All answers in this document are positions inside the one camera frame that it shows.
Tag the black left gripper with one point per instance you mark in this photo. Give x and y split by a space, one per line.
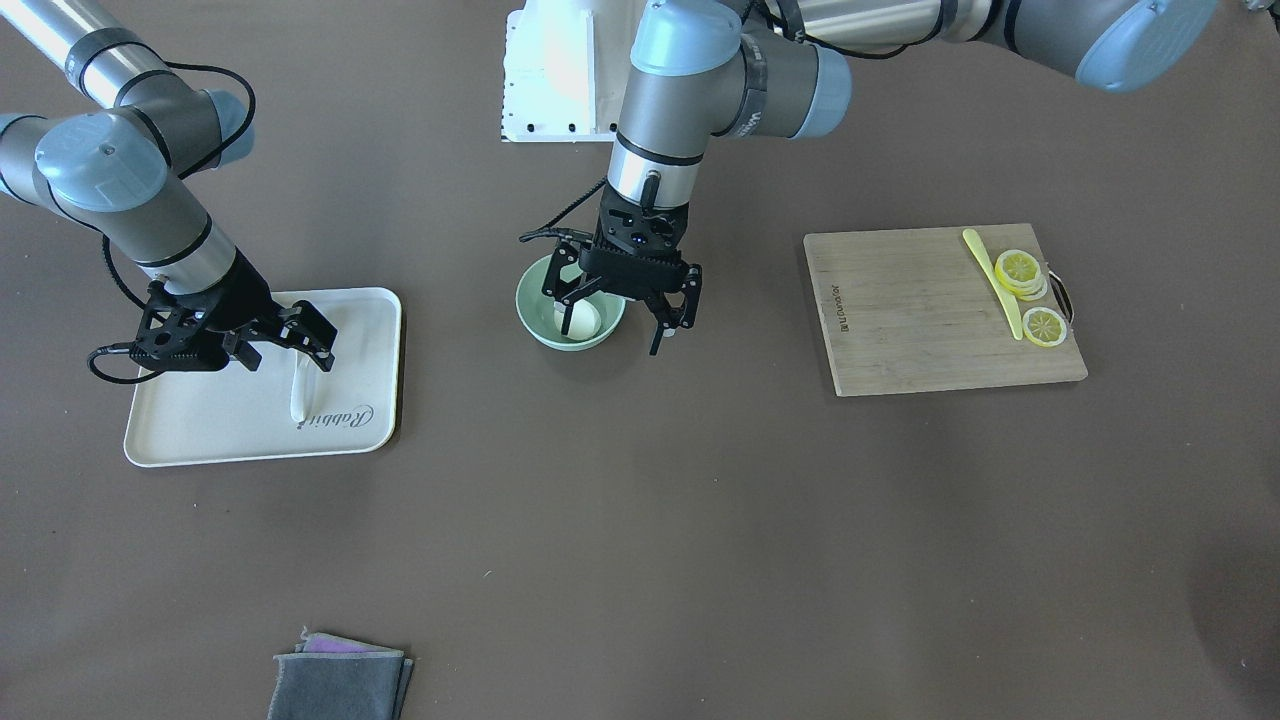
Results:
683 297

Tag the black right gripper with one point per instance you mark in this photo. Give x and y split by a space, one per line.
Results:
243 294

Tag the white steamed bun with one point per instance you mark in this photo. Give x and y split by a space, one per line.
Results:
580 322

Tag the white ceramic soup spoon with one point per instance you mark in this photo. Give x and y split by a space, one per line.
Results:
301 389

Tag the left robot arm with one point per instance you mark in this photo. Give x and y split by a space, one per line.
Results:
705 69

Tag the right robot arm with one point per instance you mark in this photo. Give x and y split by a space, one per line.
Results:
121 171

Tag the cream rabbit serving tray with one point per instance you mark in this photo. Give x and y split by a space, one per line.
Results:
235 415

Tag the wooden cutting board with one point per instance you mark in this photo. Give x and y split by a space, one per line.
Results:
910 310

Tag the folded grey cloth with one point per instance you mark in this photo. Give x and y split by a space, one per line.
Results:
332 677

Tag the yellow plastic knife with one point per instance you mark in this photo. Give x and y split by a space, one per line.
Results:
1007 300

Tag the lower lemon slice stack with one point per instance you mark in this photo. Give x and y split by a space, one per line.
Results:
1021 274

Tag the upper lemon slice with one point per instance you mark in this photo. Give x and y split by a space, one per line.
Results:
1044 327

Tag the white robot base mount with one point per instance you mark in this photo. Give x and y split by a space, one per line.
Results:
565 70

